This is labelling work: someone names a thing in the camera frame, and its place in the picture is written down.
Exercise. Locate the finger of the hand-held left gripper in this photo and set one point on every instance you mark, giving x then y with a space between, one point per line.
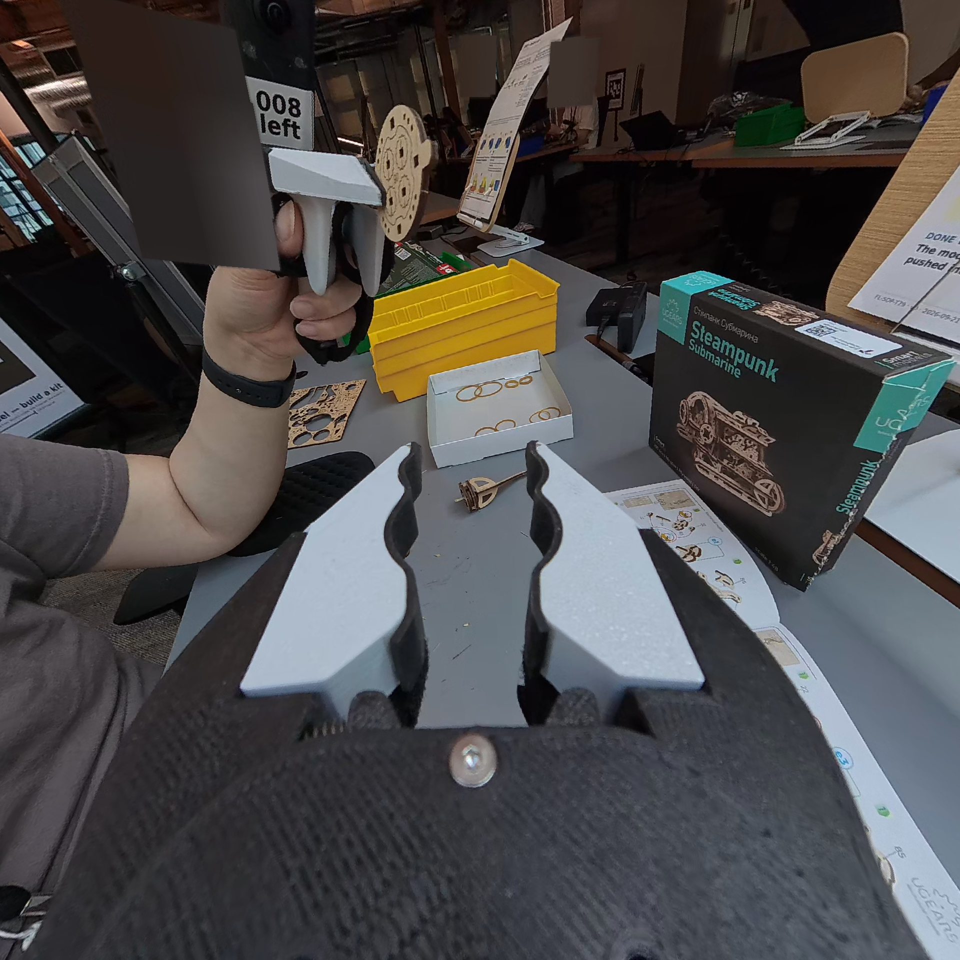
322 176

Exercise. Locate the laser-cut wooden parts sheet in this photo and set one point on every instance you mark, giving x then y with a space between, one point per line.
322 420

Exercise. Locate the grey metal frame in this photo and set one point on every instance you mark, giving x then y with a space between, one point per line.
97 210

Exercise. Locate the white cardboard tray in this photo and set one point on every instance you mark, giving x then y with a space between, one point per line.
480 450

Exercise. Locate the black white marker tag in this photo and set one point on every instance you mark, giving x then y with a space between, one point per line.
615 88

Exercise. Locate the white instruction booklet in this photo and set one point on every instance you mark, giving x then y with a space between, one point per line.
720 540

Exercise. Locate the black wrist band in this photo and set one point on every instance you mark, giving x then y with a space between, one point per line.
247 390

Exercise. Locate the green red label kit box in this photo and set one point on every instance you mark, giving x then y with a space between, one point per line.
420 262

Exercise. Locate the person's left forearm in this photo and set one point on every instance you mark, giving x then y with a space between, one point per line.
202 480

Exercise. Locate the small poster on wooden stand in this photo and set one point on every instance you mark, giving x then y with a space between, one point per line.
517 75

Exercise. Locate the white instruction poster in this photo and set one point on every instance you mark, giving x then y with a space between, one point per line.
922 255

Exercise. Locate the black laptop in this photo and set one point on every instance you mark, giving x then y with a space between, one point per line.
652 129

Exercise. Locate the light wooden board stand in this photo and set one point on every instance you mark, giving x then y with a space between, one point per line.
855 75

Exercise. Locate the wooden poster board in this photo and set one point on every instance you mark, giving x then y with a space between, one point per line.
900 172

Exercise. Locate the framed left marker sign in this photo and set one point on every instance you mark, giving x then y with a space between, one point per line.
37 405

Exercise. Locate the green plastic tray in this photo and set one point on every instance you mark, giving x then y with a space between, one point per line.
769 126

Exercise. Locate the dark teal model kit box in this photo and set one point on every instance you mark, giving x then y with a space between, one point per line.
750 450

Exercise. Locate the round perforated wooden disc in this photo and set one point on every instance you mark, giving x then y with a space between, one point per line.
401 172

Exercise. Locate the black power adapter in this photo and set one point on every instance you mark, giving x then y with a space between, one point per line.
622 307

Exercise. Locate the yellow plastic bin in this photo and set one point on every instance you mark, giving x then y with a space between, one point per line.
465 315

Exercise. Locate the wooden spindle model assembly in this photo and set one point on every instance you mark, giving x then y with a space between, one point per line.
476 495

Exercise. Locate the person's left hand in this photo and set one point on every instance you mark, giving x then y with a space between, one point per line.
247 315

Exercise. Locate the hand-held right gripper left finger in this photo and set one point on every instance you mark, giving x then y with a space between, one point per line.
330 600

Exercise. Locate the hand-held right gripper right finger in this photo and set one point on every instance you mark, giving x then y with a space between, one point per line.
615 600

